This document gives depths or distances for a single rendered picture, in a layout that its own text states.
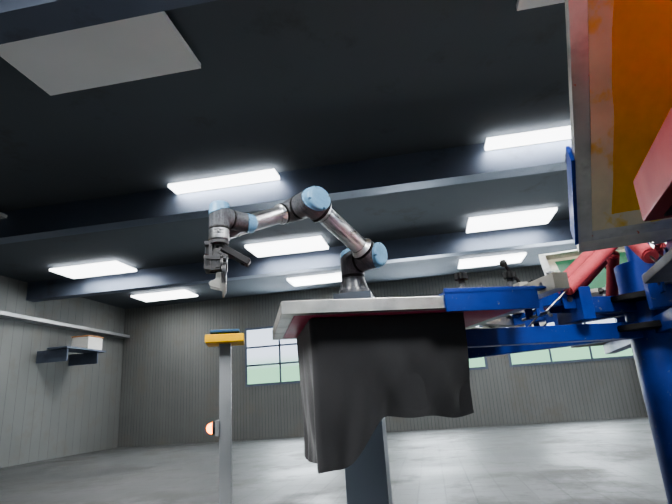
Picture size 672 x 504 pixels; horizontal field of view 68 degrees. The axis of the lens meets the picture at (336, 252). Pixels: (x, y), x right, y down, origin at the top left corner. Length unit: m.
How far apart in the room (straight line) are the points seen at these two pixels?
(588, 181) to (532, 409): 9.60
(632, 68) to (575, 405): 10.01
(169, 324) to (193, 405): 1.96
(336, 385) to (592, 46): 1.06
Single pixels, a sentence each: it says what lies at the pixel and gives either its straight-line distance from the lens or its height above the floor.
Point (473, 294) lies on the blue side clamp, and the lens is 1.54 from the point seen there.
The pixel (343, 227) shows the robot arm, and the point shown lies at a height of 1.46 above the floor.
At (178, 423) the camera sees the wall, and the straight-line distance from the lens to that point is 12.11.
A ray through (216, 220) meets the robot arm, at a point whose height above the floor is 1.37.
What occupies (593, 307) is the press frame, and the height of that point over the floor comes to 0.97.
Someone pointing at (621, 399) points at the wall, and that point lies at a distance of 11.35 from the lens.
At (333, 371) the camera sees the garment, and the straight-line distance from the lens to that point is 1.47.
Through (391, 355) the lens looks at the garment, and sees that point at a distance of 1.51.
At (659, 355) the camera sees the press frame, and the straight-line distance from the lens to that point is 2.17.
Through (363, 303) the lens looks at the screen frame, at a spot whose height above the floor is 0.97.
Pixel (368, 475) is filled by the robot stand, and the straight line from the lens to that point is 2.34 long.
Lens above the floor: 0.72
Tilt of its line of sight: 16 degrees up
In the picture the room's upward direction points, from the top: 4 degrees counter-clockwise
